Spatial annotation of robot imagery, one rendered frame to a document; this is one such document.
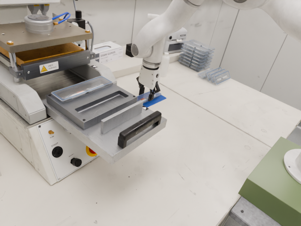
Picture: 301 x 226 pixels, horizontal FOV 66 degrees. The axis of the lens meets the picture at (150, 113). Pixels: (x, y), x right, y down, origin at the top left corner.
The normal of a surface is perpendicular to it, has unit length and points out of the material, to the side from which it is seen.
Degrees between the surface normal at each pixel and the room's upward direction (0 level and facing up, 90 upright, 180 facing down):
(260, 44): 90
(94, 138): 0
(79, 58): 90
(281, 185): 4
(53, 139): 65
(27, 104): 41
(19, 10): 90
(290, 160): 4
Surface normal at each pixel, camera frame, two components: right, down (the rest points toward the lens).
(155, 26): -0.18, -0.12
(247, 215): 0.15, -0.81
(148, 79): -0.63, 0.39
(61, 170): 0.76, 0.07
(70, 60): 0.77, 0.45
